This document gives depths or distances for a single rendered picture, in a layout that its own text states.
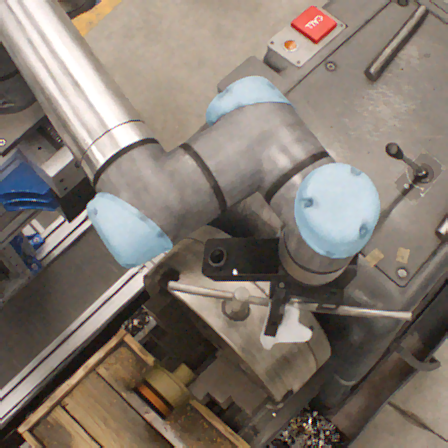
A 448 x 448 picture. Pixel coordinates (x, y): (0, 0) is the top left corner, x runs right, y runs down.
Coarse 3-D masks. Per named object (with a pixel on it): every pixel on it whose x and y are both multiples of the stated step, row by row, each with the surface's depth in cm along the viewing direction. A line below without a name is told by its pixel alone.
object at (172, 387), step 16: (160, 368) 119; (176, 368) 119; (144, 384) 119; (160, 384) 117; (176, 384) 117; (144, 400) 117; (160, 400) 117; (176, 400) 118; (192, 400) 120; (160, 416) 117
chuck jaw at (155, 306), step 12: (168, 276) 117; (156, 300) 116; (168, 300) 115; (156, 312) 114; (168, 312) 115; (180, 312) 116; (168, 324) 116; (180, 324) 117; (192, 324) 118; (156, 336) 117; (168, 336) 116; (180, 336) 118; (192, 336) 119; (156, 348) 120; (168, 348) 117; (180, 348) 118; (192, 348) 120; (168, 360) 118; (180, 360) 119
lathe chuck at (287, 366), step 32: (192, 256) 116; (160, 288) 118; (224, 288) 111; (256, 288) 111; (192, 320) 118; (224, 320) 109; (256, 320) 110; (224, 352) 117; (256, 352) 110; (288, 352) 112; (256, 384) 118; (288, 384) 115
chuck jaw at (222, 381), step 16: (208, 368) 120; (224, 368) 120; (192, 384) 119; (208, 384) 119; (224, 384) 118; (240, 384) 118; (208, 400) 121; (224, 400) 117; (240, 400) 117; (256, 400) 116; (272, 400) 119
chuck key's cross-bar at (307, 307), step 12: (168, 288) 103; (180, 288) 103; (192, 288) 103; (204, 288) 104; (252, 300) 103; (264, 300) 104; (324, 312) 102; (336, 312) 102; (348, 312) 101; (360, 312) 101; (372, 312) 100; (384, 312) 100; (396, 312) 100; (408, 312) 100
